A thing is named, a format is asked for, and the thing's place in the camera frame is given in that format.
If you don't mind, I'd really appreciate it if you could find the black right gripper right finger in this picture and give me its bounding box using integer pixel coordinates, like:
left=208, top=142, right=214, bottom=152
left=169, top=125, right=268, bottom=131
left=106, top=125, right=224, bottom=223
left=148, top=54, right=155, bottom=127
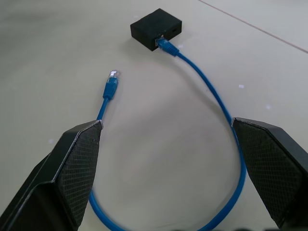
left=231, top=117, right=308, bottom=231

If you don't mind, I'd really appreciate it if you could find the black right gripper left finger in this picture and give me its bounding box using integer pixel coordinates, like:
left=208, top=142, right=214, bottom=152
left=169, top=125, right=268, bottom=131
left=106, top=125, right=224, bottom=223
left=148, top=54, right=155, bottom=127
left=0, top=120, right=103, bottom=231

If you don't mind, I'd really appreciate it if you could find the black network coupler box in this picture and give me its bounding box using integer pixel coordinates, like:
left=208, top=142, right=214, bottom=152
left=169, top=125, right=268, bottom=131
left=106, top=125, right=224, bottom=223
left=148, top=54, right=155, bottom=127
left=130, top=8, right=183, bottom=52

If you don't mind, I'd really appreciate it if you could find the blue Ethernet cable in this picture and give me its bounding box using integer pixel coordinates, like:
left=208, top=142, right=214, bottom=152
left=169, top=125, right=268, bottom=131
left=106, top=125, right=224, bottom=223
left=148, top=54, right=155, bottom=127
left=88, top=35, right=247, bottom=231

